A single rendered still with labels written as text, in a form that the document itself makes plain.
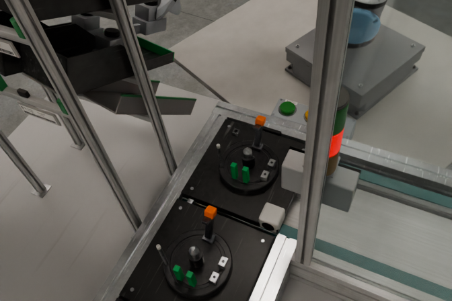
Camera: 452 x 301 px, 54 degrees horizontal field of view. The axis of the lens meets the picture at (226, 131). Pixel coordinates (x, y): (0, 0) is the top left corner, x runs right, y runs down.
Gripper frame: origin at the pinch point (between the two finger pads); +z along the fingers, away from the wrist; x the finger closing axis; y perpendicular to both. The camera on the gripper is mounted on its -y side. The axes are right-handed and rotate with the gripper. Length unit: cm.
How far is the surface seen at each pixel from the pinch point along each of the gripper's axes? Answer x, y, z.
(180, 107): -7.9, 18.8, 14.2
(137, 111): -8.5, 4.4, 20.5
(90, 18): 10.4, -2.8, 8.0
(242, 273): -43, 16, 38
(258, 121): -27.8, 19.0, 8.4
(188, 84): 78, 145, -9
